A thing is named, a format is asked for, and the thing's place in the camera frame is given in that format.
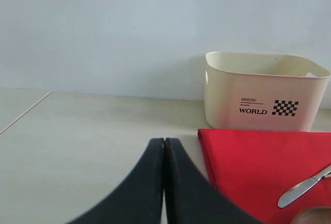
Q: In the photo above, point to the round wooden plate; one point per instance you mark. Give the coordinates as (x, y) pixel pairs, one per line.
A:
(314, 215)

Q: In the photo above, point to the cream plastic bin WORLD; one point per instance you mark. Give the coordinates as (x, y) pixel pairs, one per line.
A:
(261, 91)

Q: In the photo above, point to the silver table knife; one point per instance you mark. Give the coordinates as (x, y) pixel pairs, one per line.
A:
(301, 188)

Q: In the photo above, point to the red scalloped tablecloth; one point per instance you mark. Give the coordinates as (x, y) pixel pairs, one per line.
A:
(254, 168)

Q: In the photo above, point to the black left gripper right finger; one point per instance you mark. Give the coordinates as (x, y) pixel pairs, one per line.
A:
(189, 197)

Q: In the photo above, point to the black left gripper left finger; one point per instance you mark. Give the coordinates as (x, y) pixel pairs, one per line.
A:
(139, 197)

